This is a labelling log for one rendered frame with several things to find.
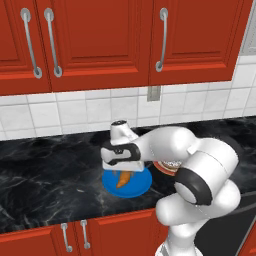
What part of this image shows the red upper cupboard door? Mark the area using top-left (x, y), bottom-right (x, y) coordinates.
top-left (0, 0), bottom-right (53, 97)
top-left (148, 0), bottom-right (254, 87)
top-left (34, 0), bottom-right (154, 93)

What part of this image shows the grey wall outlet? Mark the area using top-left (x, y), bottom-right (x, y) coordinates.
top-left (147, 85), bottom-right (162, 102)

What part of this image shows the orange croissant pastry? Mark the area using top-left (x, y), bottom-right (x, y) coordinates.
top-left (112, 169), bottom-right (134, 189)

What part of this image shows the frosted brown donut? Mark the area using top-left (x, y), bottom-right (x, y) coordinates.
top-left (158, 160), bottom-right (183, 171)

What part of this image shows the silver cupboard handle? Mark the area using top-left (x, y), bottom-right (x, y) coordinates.
top-left (155, 7), bottom-right (169, 73)
top-left (43, 7), bottom-right (63, 78)
top-left (20, 7), bottom-right (43, 80)
top-left (60, 222), bottom-right (74, 253)
top-left (79, 219), bottom-right (91, 250)

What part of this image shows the red cupboard door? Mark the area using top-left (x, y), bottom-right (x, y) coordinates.
top-left (148, 0), bottom-right (254, 87)
top-left (73, 208), bottom-right (169, 256)
top-left (0, 0), bottom-right (53, 97)
top-left (34, 0), bottom-right (154, 93)
top-left (0, 221), bottom-right (82, 256)

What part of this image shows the blue round plate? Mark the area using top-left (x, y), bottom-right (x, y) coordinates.
top-left (101, 165), bottom-right (153, 199)

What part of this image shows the red lower cupboard panel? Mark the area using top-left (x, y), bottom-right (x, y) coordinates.
top-left (238, 223), bottom-right (256, 256)

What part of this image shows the black dishwasher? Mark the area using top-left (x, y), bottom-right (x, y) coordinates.
top-left (194, 190), bottom-right (256, 256)

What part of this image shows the red lower cupboard door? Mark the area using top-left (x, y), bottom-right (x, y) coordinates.
top-left (0, 221), bottom-right (82, 256)
top-left (73, 208), bottom-right (169, 256)

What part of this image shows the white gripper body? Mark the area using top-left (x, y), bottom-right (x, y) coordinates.
top-left (102, 160), bottom-right (146, 173)

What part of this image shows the silver lower cupboard handle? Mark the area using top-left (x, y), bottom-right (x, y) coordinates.
top-left (60, 222), bottom-right (74, 253)
top-left (79, 219), bottom-right (91, 250)

